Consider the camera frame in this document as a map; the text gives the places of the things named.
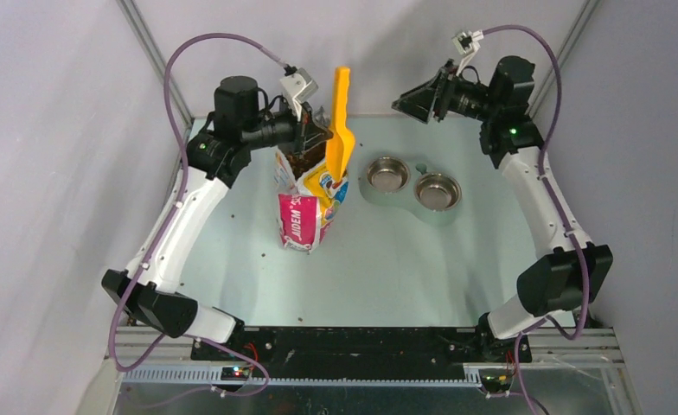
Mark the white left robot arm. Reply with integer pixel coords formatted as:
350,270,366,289
101,68,331,360

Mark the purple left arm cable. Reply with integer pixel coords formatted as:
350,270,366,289
106,33,272,399

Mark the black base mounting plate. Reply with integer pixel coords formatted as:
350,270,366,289
190,327,532,381

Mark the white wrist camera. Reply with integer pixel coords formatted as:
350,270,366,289
452,30,484,76
279,65,318,121

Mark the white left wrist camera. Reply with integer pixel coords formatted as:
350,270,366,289
279,65,318,121

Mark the left steel bowl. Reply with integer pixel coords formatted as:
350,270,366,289
366,156,410,194

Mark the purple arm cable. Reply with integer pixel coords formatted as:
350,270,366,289
106,33,272,399
479,24,592,415

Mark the right steel bowl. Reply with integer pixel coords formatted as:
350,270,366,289
413,173,462,212

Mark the steel bowl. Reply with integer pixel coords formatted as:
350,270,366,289
366,156,410,194
413,173,462,212

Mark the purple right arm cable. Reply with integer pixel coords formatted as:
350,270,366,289
479,24,592,415

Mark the pale green bowl stand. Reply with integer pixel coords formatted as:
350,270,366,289
359,155,462,227

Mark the pet food bag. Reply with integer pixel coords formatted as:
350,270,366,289
274,144,349,252

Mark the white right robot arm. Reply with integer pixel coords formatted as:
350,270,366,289
392,55,613,361

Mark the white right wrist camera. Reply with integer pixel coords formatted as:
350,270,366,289
452,30,484,76

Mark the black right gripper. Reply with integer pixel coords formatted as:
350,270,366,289
391,60,499,125

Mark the yellow plastic scoop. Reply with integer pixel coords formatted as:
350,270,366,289
325,67,355,181

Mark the aluminium frame rail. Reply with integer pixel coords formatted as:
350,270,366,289
116,326,624,387

